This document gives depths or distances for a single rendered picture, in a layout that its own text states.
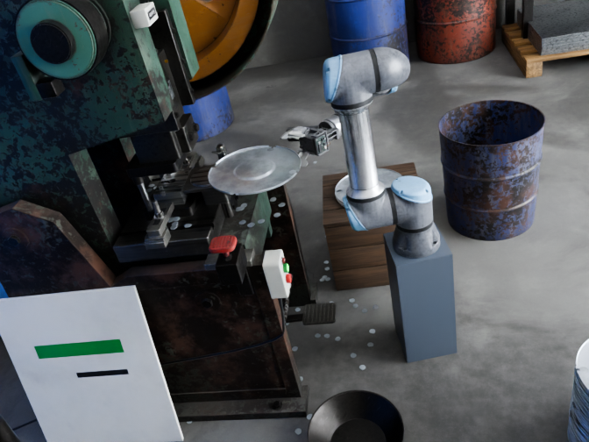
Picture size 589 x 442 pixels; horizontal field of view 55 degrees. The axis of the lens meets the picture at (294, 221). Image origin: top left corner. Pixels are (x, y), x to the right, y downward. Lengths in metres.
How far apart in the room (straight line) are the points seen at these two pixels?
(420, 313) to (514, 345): 0.39
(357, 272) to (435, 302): 0.51
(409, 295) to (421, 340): 0.22
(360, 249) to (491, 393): 0.71
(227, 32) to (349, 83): 0.56
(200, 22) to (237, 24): 0.13
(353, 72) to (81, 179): 0.81
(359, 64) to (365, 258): 0.98
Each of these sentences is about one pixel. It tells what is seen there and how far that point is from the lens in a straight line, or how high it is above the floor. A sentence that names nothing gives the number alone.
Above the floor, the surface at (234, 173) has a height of 0.79.
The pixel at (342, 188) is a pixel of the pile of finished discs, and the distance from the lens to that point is 2.35.
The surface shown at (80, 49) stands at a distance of 1.38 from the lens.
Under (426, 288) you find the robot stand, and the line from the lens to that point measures 1.88.
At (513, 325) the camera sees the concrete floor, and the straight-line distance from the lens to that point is 2.23.
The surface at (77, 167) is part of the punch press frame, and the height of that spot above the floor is 0.96.
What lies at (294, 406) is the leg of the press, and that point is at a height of 0.03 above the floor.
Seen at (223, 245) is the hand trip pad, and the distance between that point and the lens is 1.49.
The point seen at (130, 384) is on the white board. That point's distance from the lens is 1.99.
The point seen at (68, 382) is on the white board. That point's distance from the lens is 2.09.
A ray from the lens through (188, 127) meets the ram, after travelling 1.71.
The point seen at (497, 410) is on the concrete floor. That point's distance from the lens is 1.99.
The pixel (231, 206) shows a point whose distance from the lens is 1.79.
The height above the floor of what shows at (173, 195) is 0.77.
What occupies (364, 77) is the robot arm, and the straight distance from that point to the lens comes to 1.54.
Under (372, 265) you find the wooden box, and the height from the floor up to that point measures 0.12.
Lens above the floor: 1.60
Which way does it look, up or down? 34 degrees down
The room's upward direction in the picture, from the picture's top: 13 degrees counter-clockwise
